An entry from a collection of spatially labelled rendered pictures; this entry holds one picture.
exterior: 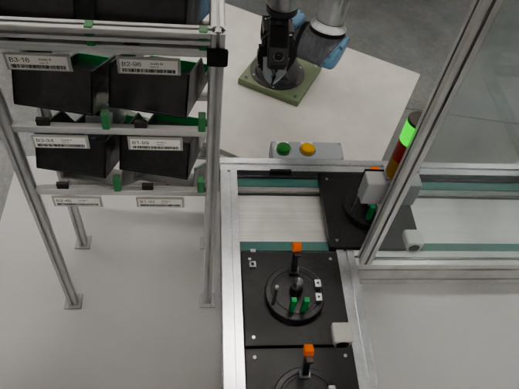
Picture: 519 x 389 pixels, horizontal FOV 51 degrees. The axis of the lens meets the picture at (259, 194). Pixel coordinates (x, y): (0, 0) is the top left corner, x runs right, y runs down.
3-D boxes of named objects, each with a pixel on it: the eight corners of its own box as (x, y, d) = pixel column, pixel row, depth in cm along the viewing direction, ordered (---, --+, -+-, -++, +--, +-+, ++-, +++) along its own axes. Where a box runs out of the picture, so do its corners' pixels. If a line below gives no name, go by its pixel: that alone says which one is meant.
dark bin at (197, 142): (154, 120, 127) (156, 90, 124) (209, 129, 127) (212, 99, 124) (119, 169, 102) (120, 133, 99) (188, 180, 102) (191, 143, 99)
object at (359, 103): (205, 1, 220) (205, -5, 217) (418, 79, 202) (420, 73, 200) (101, 104, 179) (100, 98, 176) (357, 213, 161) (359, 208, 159)
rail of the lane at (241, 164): (218, 180, 160) (219, 155, 151) (503, 184, 170) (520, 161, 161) (218, 194, 157) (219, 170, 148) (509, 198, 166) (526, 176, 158)
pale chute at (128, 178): (101, 168, 142) (103, 151, 142) (150, 176, 142) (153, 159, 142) (60, 177, 115) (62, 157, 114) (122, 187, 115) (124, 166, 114)
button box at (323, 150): (268, 153, 163) (270, 140, 158) (337, 155, 165) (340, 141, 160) (269, 172, 159) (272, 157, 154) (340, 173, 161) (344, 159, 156)
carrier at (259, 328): (240, 255, 134) (244, 228, 125) (335, 256, 137) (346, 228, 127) (244, 350, 120) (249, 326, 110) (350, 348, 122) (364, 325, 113)
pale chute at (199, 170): (159, 169, 144) (161, 153, 143) (208, 177, 144) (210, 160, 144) (133, 179, 116) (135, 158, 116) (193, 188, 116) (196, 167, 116)
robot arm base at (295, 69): (270, 52, 195) (274, 28, 188) (306, 70, 191) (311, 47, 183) (247, 72, 187) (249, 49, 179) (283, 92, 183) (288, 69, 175)
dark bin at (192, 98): (150, 66, 115) (151, 31, 111) (211, 76, 115) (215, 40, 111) (108, 106, 90) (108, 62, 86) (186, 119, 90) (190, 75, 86)
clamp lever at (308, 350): (299, 370, 114) (303, 343, 110) (308, 369, 114) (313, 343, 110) (302, 383, 110) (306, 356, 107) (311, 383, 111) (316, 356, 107)
